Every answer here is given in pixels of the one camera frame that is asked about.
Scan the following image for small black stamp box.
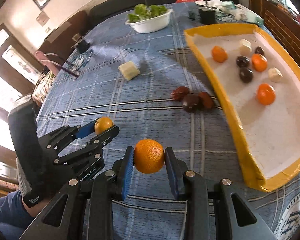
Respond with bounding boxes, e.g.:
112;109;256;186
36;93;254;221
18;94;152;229
72;33;90;54

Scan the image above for left forearm blue sleeve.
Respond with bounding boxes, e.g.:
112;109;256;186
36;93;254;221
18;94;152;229
0;190;33;239

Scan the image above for large white yam chunk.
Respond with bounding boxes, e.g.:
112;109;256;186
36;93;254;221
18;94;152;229
119;61;140;81

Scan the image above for yellowish mandarin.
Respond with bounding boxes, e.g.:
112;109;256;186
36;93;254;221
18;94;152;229
94;116;114;135

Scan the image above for white crumpled cloth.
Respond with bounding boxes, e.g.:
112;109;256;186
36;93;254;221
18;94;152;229
195;0;264;26

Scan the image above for yellow white tray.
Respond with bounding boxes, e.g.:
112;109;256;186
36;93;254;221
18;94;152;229
184;23;300;192

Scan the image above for person left hand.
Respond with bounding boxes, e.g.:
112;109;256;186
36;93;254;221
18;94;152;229
22;199;50;218

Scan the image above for red date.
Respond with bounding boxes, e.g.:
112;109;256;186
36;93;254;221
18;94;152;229
198;92;215;109
171;86;190;101

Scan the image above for orange mandarin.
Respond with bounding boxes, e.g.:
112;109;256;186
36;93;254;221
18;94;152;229
211;46;228;63
251;54;268;72
256;83;276;106

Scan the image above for blue plaid tablecloth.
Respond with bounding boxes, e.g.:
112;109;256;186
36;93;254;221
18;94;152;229
37;3;300;239

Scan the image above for white bowl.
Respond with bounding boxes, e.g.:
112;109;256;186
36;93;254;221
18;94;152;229
125;9;173;34

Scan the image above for brown armchair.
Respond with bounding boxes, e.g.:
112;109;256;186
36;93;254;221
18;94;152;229
34;11;88;76

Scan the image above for small dark plum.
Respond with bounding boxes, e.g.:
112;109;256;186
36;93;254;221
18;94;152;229
255;46;265;56

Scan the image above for small white yam piece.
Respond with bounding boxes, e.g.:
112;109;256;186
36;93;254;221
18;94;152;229
268;67;283;83

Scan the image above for small black charger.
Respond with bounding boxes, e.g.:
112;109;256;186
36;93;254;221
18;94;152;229
188;11;196;21

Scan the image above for black cup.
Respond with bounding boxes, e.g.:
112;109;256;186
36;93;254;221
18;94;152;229
198;7;216;25

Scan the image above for green lettuce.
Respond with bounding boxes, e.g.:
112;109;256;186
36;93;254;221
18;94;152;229
128;4;167;23

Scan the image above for big orange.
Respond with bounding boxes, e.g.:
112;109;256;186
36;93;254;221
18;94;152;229
134;139;165;174

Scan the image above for purple eyeglasses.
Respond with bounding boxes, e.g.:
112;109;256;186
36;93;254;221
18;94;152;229
43;52;80;79

